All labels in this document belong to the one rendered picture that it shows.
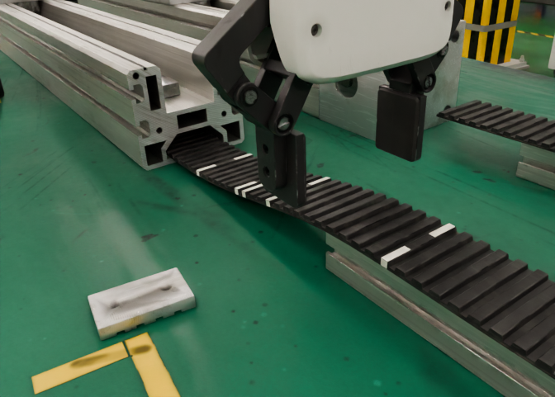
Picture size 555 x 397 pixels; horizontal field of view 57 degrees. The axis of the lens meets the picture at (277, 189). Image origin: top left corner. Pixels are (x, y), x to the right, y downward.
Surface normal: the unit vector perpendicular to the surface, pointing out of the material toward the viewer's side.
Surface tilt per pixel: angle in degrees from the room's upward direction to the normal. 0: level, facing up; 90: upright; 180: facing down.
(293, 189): 90
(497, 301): 1
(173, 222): 0
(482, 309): 1
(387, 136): 90
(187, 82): 90
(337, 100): 90
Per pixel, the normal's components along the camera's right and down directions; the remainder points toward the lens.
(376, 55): 0.57, 0.37
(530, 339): -0.04, -0.88
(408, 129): -0.82, 0.29
